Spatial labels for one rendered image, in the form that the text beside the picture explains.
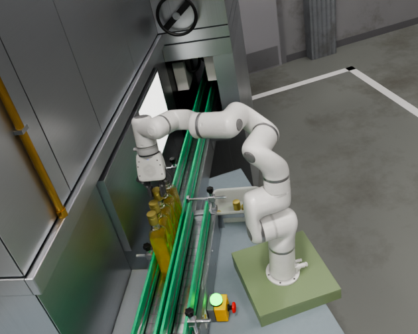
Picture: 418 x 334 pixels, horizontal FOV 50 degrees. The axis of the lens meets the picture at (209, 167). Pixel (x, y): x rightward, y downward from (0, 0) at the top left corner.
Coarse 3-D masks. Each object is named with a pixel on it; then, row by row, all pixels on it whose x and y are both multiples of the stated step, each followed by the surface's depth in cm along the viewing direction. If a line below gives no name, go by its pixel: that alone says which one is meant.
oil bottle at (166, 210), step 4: (168, 204) 172; (164, 208) 170; (168, 208) 171; (164, 212) 169; (168, 212) 170; (172, 212) 175; (168, 216) 170; (172, 216) 174; (172, 220) 174; (172, 224) 173; (172, 228) 174; (176, 228) 179
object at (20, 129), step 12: (0, 84) 103; (0, 96) 104; (12, 108) 106; (12, 120) 108; (24, 132) 110; (24, 144) 112; (36, 156) 114; (36, 168) 116; (48, 180) 119; (48, 192) 121; (60, 204) 124; (60, 216) 125
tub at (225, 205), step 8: (216, 192) 213; (224, 192) 213; (232, 192) 213; (240, 192) 212; (216, 200) 213; (224, 200) 216; (232, 200) 215; (240, 200) 214; (224, 208) 212; (232, 208) 211
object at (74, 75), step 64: (0, 0) 108; (64, 0) 140; (128, 0) 197; (0, 64) 106; (64, 64) 137; (128, 64) 191; (192, 64) 319; (0, 128) 105; (64, 128) 134; (0, 192) 103; (64, 192) 131; (0, 256) 106; (64, 256) 128; (128, 256) 174; (0, 320) 122; (64, 320) 125
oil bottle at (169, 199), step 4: (168, 196) 175; (172, 196) 177; (164, 200) 174; (168, 200) 174; (172, 200) 176; (172, 204) 175; (172, 208) 175; (176, 208) 181; (176, 212) 181; (176, 216) 180; (176, 220) 180; (176, 224) 180
